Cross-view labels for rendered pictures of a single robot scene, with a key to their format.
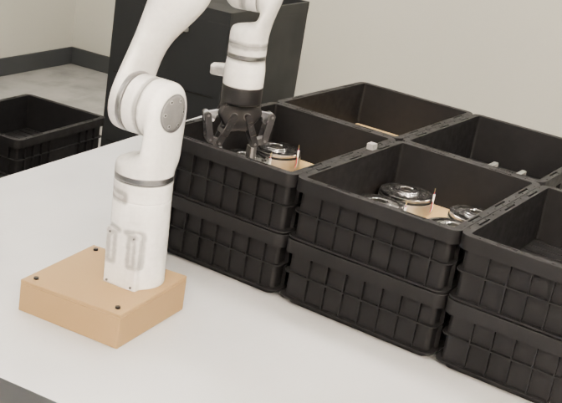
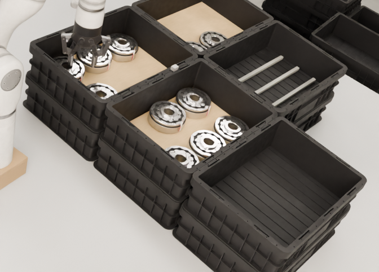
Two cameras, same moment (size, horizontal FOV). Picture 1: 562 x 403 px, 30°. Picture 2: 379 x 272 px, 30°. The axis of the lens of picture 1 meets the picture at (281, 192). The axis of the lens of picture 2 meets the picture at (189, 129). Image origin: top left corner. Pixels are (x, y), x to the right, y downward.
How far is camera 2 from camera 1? 0.73 m
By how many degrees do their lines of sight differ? 21
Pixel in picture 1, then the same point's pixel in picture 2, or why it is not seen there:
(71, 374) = not seen: outside the picture
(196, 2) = (30, 10)
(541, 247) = (268, 156)
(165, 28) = (9, 22)
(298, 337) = (92, 204)
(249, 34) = not seen: outside the picture
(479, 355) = (195, 241)
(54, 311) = not seen: outside the picture
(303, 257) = (106, 152)
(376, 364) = (133, 233)
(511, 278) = (216, 209)
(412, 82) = not seen: outside the picture
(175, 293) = (18, 168)
